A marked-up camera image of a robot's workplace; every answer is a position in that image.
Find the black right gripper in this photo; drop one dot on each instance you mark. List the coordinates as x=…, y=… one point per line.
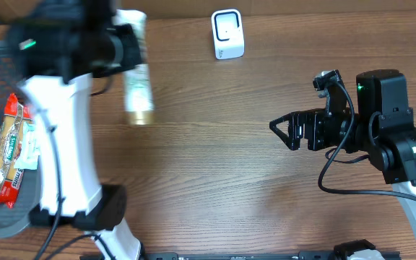
x=303, y=130

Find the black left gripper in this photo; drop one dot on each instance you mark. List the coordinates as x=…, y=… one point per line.
x=129, y=45

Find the white Pantene tube gold cap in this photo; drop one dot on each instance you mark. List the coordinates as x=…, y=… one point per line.
x=139, y=105

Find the red spaghetti packet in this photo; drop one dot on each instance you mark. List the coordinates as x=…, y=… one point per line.
x=15, y=114

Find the teal snack packet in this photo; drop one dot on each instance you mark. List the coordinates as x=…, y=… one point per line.
x=30, y=151

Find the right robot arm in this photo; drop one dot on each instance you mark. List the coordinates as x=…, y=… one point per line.
x=380, y=125

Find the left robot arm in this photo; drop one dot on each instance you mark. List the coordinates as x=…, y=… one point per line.
x=58, y=49

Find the white barcode scanner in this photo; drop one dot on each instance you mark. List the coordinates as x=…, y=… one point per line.
x=228, y=37

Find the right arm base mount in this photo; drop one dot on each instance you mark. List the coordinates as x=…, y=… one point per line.
x=357, y=250

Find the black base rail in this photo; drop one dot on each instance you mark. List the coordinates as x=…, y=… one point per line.
x=303, y=255

